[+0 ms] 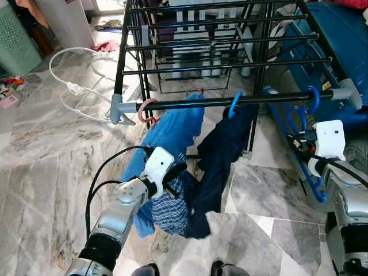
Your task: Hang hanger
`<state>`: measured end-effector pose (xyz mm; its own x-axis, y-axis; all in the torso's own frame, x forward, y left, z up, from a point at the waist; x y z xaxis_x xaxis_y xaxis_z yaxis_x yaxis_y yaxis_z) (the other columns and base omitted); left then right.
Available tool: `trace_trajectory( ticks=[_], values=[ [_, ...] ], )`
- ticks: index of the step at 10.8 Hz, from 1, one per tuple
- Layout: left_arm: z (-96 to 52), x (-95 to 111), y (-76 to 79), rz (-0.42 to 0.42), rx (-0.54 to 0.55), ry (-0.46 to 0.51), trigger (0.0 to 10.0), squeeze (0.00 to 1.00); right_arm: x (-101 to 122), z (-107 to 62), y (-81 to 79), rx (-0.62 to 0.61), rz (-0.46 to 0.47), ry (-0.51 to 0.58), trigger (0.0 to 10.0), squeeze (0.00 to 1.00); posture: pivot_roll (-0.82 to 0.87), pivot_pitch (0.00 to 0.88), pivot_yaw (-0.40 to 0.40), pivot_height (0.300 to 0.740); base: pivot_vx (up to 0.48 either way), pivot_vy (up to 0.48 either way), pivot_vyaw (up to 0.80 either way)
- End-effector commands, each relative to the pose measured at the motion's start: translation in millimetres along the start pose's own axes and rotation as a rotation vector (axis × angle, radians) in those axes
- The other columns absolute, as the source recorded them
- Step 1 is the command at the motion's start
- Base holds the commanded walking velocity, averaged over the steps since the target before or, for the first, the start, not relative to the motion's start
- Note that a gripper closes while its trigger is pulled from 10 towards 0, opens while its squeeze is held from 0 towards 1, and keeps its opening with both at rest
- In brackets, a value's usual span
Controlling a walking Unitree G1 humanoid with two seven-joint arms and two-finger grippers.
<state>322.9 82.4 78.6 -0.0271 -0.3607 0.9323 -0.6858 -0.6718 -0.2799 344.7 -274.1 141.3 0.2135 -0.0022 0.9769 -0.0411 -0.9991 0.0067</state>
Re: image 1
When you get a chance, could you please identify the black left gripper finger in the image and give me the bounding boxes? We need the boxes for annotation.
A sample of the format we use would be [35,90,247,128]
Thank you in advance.
[164,163,189,185]

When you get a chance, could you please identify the blue plaid garment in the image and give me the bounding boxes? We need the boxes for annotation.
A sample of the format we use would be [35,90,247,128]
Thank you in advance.
[151,152,199,235]

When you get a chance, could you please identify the blue plastic hanger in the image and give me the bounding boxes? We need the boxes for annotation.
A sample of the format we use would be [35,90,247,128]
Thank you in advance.
[262,86,328,203]
[227,92,245,120]

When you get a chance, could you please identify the pink plastic hanger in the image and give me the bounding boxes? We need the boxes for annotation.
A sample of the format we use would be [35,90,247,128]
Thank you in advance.
[137,98,160,128]

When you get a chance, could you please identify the bright blue t-shirt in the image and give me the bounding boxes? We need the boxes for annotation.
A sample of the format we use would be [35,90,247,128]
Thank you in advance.
[118,93,206,239]

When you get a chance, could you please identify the navy blue garment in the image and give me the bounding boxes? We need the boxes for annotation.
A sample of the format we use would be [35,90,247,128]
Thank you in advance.
[184,103,259,239]

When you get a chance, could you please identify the black metal drying rack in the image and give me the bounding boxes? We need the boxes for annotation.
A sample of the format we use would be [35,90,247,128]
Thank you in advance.
[109,0,363,162]

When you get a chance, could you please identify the grey sofa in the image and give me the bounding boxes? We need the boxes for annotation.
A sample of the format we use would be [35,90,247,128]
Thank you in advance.
[342,129,368,173]

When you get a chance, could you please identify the grey left robot foot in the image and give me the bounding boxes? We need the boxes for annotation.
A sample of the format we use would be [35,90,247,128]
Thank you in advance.
[131,263,160,276]

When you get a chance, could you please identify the grey robot foot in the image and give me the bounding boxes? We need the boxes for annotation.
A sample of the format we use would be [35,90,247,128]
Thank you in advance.
[131,263,160,276]
[210,260,251,276]

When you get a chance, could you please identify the blue hard suitcase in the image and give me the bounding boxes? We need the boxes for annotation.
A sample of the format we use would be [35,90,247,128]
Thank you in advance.
[276,3,368,130]

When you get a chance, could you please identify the grey right robot foot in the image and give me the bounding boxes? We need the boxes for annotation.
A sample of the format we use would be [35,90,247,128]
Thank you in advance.
[210,260,251,276]

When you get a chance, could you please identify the white slatted plastic fence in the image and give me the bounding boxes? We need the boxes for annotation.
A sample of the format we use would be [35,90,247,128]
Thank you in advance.
[167,0,259,78]

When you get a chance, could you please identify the small red floor cloth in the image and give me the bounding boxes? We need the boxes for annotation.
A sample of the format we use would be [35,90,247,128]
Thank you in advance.
[92,39,118,52]

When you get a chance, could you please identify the red crumpled cloth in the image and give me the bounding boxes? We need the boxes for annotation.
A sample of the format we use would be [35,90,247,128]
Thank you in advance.
[331,0,368,10]

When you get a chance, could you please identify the small pink card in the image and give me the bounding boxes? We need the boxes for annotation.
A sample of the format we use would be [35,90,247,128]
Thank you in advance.
[0,95,19,110]

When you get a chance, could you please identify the grey plastic bin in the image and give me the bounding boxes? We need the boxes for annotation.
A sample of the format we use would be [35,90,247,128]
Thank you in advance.
[34,0,95,49]

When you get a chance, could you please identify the small red toy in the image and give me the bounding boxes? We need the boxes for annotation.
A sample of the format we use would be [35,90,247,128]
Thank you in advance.
[0,75,25,95]

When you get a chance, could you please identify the green laundry hamper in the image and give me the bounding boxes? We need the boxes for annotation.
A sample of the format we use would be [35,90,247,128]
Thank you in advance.
[0,3,44,75]

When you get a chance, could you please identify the orange cloth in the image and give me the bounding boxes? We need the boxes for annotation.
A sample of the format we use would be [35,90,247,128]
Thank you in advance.
[14,0,49,26]

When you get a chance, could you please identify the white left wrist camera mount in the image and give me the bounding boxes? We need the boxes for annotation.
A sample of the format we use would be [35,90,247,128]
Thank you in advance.
[141,147,175,183]

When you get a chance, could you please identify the white tube frame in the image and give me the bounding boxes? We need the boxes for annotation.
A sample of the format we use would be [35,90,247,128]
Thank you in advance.
[49,47,144,124]

